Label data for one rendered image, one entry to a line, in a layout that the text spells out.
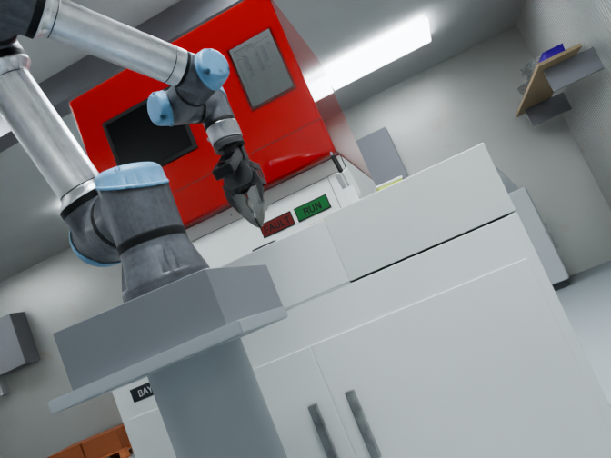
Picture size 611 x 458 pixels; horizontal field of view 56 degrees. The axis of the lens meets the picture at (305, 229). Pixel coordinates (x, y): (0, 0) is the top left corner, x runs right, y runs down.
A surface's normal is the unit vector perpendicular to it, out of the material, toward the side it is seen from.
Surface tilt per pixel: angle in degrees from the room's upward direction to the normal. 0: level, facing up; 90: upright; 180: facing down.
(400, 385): 90
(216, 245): 90
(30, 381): 90
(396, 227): 90
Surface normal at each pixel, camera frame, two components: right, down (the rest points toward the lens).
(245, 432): 0.50, -0.33
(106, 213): -0.71, 0.18
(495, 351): -0.27, -0.04
